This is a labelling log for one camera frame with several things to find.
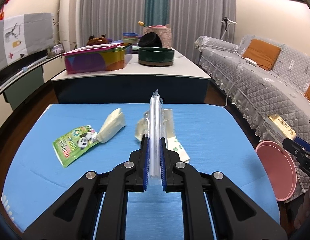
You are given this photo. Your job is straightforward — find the cream tissue pack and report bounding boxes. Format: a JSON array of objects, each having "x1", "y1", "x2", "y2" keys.
[{"x1": 263, "y1": 114, "x2": 297, "y2": 143}]

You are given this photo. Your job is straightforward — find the green panda snack bag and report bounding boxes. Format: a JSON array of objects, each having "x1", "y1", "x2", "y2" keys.
[{"x1": 52, "y1": 125, "x2": 99, "y2": 168}]

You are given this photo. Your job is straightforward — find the white paper bag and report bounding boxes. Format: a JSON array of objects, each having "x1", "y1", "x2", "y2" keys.
[{"x1": 135, "y1": 109, "x2": 190, "y2": 163}]

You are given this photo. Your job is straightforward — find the clear pack of straws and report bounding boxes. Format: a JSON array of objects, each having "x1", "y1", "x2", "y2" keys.
[{"x1": 148, "y1": 90, "x2": 161, "y2": 186}]

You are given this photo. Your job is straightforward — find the pink round trash bin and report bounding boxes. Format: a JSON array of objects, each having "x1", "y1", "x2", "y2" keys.
[{"x1": 256, "y1": 141, "x2": 297, "y2": 202}]

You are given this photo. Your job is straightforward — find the right human hand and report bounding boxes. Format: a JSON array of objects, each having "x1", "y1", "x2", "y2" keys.
[{"x1": 294, "y1": 187, "x2": 310, "y2": 229}]

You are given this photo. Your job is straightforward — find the grey quilted sofa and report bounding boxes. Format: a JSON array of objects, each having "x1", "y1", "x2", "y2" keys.
[{"x1": 195, "y1": 35, "x2": 310, "y2": 144}]

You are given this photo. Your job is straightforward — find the cream crumpled tissue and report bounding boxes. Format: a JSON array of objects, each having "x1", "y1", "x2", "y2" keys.
[{"x1": 96, "y1": 108, "x2": 126, "y2": 143}]

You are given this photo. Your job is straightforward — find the white top coffee table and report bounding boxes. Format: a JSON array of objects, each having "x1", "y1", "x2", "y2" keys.
[{"x1": 52, "y1": 51, "x2": 211, "y2": 103}]

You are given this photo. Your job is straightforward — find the tv cabinet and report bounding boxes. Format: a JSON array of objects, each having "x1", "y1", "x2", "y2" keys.
[{"x1": 0, "y1": 54, "x2": 65, "y2": 128}]

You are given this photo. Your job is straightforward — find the phone holder stand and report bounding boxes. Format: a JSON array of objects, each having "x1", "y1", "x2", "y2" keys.
[{"x1": 220, "y1": 17, "x2": 237, "y2": 40}]

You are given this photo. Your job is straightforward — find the colourful rectangular box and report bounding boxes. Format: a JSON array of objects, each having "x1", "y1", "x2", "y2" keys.
[{"x1": 63, "y1": 43, "x2": 132, "y2": 74}]

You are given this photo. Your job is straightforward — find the dark green round tin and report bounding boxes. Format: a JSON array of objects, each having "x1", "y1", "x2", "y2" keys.
[{"x1": 138, "y1": 47, "x2": 175, "y2": 67}]

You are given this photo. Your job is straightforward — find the grey pleated curtain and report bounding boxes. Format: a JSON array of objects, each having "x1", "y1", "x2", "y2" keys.
[{"x1": 80, "y1": 0, "x2": 236, "y2": 61}]

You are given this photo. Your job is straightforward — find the pink patterned basket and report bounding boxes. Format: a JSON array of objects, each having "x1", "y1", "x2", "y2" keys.
[{"x1": 143, "y1": 24, "x2": 172, "y2": 48}]

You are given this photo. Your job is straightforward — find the black bowl hat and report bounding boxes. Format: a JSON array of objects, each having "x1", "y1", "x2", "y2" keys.
[{"x1": 138, "y1": 32, "x2": 163, "y2": 48}]

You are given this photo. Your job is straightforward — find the brown teapot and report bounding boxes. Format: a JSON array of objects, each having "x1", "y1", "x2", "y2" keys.
[{"x1": 87, "y1": 35, "x2": 109, "y2": 46}]

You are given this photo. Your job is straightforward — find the stacked coloured bowls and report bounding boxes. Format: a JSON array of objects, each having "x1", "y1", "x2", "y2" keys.
[{"x1": 122, "y1": 33, "x2": 139, "y2": 46}]

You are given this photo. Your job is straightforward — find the grey covered television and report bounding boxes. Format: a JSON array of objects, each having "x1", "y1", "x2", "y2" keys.
[{"x1": 0, "y1": 12, "x2": 54, "y2": 71}]

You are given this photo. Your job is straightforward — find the teal curtain panel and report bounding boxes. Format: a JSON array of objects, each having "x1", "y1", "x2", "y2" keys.
[{"x1": 145, "y1": 0, "x2": 169, "y2": 25}]

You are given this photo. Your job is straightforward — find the white standing air conditioner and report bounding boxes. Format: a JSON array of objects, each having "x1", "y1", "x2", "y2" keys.
[{"x1": 59, "y1": 0, "x2": 81, "y2": 52}]

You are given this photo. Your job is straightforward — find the white charger cable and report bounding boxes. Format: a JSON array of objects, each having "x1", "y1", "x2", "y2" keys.
[{"x1": 221, "y1": 45, "x2": 258, "y2": 107}]

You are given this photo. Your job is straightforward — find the small photo frame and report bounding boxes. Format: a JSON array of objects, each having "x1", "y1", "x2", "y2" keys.
[{"x1": 51, "y1": 43, "x2": 65, "y2": 55}]

